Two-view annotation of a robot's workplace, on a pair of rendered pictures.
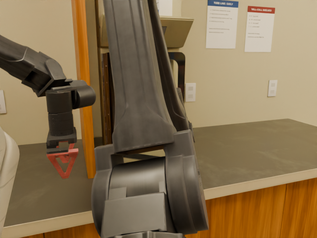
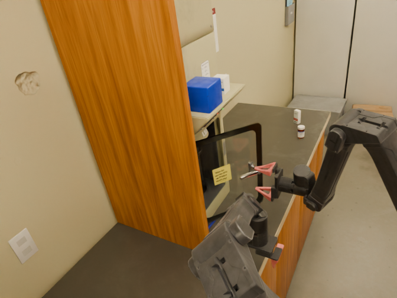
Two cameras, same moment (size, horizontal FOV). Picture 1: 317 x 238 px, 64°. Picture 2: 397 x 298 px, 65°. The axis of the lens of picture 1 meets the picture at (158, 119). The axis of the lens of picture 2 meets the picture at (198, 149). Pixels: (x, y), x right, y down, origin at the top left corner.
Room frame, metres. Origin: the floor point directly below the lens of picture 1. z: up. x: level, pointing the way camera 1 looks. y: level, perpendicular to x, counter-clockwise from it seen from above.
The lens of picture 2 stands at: (0.15, 0.76, 1.94)
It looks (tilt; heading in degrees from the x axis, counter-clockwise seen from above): 31 degrees down; 323
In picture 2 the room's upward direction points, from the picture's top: 8 degrees counter-clockwise
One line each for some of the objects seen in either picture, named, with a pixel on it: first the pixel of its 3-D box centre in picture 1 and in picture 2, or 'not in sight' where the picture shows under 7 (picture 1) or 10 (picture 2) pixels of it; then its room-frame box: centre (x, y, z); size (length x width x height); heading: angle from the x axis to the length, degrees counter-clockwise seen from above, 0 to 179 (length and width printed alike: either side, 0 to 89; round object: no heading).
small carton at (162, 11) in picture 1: (162, 9); (220, 84); (0.98, -0.02, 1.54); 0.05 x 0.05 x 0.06; 20
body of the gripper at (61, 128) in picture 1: (61, 125); (258, 235); (0.60, 0.24, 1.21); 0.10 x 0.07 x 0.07; 19
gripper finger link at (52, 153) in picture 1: (63, 157); (269, 255); (0.57, 0.23, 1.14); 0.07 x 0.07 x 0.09; 19
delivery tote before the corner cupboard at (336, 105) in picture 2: not in sight; (315, 115); (1.96, -2.48, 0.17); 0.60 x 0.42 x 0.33; 17
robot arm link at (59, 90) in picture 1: (61, 100); (257, 219); (0.61, 0.24, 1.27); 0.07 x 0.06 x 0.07; 152
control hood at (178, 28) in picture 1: (146, 32); (215, 110); (0.96, 0.04, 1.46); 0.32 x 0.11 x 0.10; 109
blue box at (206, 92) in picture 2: not in sight; (202, 94); (0.93, 0.12, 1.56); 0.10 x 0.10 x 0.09; 19
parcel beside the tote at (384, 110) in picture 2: not in sight; (370, 121); (1.41, -2.70, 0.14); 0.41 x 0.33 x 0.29; 25
